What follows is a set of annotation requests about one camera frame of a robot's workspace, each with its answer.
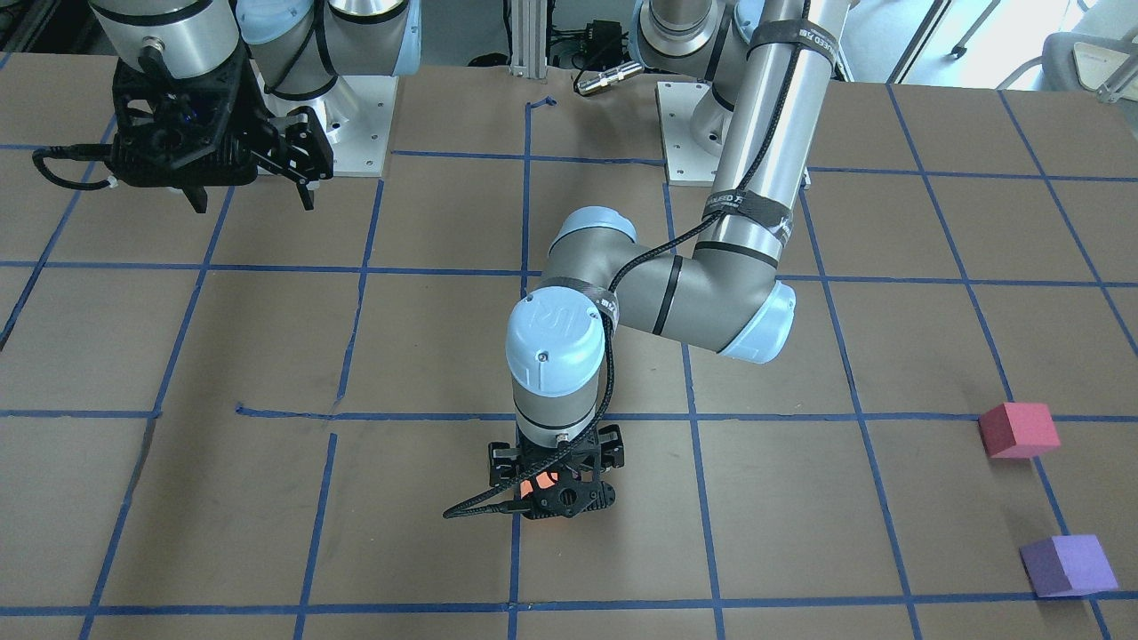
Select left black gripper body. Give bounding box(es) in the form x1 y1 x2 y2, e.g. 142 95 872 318
488 424 625 519

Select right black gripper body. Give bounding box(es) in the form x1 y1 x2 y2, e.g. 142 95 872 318
106 54 333 191

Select orange foam cube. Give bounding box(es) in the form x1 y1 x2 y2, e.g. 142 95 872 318
519 469 558 499

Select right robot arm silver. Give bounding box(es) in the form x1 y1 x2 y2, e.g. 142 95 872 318
91 1 421 212

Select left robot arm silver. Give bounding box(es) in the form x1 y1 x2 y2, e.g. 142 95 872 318
445 1 851 519

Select silver metal connector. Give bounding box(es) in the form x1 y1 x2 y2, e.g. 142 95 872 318
574 60 645 97

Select pink foam cube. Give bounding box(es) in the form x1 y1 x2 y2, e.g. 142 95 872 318
978 402 1062 459

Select purple foam cube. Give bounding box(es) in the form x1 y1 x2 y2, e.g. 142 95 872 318
1019 534 1120 598

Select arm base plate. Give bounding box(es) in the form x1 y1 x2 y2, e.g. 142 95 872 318
655 80 813 188
302 76 401 177

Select aluminium frame post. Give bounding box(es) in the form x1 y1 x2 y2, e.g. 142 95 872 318
508 0 549 84

